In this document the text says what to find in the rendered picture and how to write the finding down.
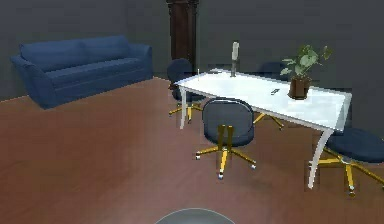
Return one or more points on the white dining table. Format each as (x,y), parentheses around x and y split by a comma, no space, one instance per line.
(253,90)

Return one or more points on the blue swivel chair yellow legs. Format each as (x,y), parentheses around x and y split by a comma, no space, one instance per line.
(180,71)
(228,121)
(271,70)
(358,145)

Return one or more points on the thin white stick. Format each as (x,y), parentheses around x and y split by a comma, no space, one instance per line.
(198,74)

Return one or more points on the dark brown wooden cabinet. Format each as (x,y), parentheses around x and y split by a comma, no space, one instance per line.
(182,30)

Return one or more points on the small dark remote control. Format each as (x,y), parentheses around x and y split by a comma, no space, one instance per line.
(275,91)

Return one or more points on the grey round object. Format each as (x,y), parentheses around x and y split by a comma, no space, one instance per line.
(195,217)

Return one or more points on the green house plant brown pot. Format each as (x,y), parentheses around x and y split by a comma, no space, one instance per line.
(300,78)

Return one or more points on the blue sofa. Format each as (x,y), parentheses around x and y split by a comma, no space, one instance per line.
(83,71)

